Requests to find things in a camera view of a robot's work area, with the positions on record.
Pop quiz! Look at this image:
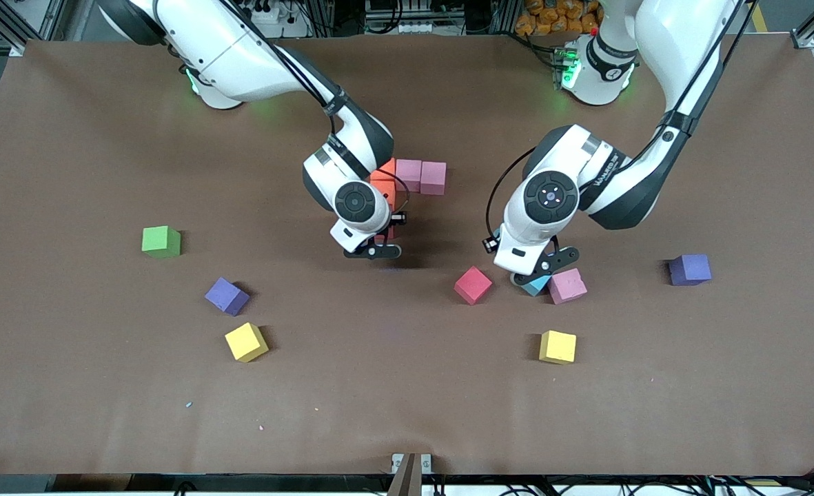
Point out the dusty pink foam cube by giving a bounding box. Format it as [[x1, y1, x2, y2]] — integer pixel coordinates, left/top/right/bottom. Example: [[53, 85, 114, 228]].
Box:
[[396, 159, 423, 193]]

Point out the light pink foam cube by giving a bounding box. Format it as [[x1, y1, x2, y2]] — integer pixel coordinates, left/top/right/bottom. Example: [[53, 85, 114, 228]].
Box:
[[420, 161, 447, 196], [549, 268, 589, 305]]

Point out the purple foam cube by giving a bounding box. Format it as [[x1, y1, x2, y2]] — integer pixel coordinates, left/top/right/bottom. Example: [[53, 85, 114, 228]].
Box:
[[204, 277, 251, 316], [669, 254, 713, 287]]

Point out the yellow foam cube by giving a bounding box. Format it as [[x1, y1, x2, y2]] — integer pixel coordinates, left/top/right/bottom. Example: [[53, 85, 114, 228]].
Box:
[[539, 330, 578, 364], [225, 322, 269, 363]]

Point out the brown table cover sheet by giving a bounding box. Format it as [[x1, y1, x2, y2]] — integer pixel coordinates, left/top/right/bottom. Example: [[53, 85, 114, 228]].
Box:
[[0, 34, 814, 477]]

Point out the white power strip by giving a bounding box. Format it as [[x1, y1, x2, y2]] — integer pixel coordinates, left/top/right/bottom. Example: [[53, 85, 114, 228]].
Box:
[[248, 0, 311, 39], [365, 18, 449, 35]]

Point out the pile of orange objects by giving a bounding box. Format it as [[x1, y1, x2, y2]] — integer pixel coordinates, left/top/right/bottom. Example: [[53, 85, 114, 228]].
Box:
[[515, 0, 604, 37]]

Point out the green foam cube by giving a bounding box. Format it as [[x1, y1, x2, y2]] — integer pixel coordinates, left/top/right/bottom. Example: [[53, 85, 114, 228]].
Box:
[[141, 225, 181, 259]]

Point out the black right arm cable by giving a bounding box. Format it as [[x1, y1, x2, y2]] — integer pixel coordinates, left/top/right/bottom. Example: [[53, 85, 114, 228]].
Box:
[[379, 169, 411, 216]]

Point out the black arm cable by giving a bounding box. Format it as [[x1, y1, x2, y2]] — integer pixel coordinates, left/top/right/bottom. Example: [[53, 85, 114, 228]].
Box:
[[485, 148, 536, 238], [379, 169, 411, 216]]

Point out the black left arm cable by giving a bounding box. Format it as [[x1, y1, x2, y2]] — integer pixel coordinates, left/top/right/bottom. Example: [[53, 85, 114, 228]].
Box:
[[485, 148, 536, 238]]

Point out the metal table edge bracket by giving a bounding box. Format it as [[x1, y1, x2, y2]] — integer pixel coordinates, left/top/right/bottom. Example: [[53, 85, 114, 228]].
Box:
[[391, 453, 433, 476]]

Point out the brown camera stand pole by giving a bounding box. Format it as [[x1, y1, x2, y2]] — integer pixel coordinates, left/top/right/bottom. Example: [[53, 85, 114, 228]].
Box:
[[387, 453, 423, 496]]

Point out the black cable bundle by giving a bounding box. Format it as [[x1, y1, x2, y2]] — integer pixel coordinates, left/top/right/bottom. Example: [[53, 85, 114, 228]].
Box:
[[496, 474, 814, 496]]

